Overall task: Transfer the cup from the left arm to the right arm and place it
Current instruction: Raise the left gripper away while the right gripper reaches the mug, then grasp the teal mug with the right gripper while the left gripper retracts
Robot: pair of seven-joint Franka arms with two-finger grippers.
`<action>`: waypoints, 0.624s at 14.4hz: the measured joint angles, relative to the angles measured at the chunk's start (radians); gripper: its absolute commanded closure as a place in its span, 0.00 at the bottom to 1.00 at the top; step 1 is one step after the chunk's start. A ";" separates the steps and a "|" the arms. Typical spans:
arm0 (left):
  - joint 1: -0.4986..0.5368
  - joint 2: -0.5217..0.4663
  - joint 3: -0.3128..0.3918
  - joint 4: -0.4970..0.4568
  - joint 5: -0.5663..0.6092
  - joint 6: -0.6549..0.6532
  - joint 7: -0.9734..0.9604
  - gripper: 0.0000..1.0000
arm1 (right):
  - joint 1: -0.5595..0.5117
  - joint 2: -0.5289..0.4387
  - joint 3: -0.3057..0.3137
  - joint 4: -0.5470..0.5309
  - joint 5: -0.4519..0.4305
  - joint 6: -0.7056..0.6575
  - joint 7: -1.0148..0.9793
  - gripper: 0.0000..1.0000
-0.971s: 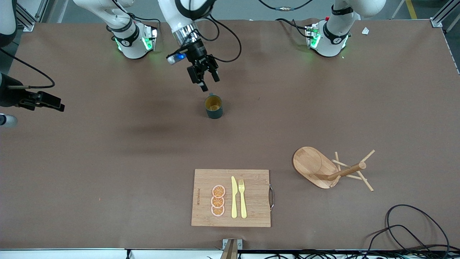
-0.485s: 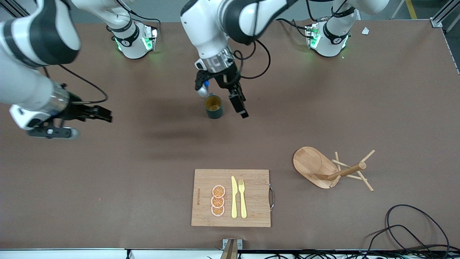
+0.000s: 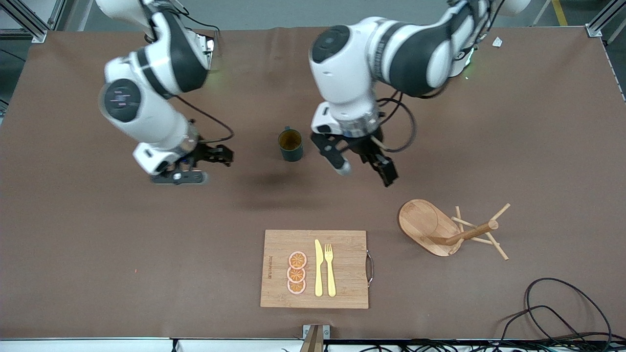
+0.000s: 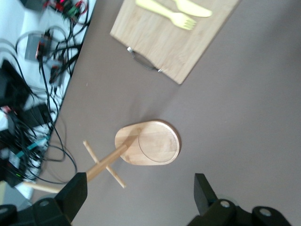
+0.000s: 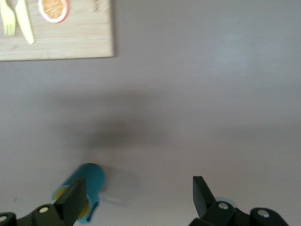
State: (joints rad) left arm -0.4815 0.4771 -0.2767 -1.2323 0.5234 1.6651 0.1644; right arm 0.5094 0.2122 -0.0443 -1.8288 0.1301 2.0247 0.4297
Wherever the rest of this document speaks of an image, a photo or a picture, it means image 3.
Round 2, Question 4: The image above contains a yellow plastic fork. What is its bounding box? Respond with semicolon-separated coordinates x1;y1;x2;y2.
324;243;337;298

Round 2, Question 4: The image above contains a yellow plastic knife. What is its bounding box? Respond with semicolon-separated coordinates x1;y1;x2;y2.
314;239;324;297

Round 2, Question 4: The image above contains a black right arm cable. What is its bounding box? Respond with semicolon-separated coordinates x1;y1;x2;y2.
174;95;235;144

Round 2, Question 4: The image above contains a wooden mug tree stand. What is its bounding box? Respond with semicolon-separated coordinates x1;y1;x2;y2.
398;198;512;261

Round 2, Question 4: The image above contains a bamboo cutting board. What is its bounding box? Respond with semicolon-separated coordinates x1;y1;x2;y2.
260;229;375;309

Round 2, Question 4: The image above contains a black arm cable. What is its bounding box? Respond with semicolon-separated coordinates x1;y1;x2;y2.
374;90;418;154
174;95;235;144

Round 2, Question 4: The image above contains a brown camera post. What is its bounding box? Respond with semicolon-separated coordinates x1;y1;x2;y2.
300;326;324;352

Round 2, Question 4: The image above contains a teal cup with yellow inside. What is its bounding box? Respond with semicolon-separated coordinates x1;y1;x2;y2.
277;126;304;162

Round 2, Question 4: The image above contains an aluminium frame profile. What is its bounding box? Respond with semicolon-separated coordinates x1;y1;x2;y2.
586;0;626;38
0;0;67;43

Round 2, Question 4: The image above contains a grey metal bracket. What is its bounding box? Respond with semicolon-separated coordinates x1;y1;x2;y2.
302;324;331;340

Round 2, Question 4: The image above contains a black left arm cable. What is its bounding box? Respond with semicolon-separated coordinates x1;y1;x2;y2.
374;90;418;154

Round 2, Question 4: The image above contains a large black cable loop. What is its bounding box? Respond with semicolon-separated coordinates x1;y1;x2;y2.
524;278;613;345

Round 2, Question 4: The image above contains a small black cable loop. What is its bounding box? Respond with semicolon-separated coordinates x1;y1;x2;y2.
499;305;592;345

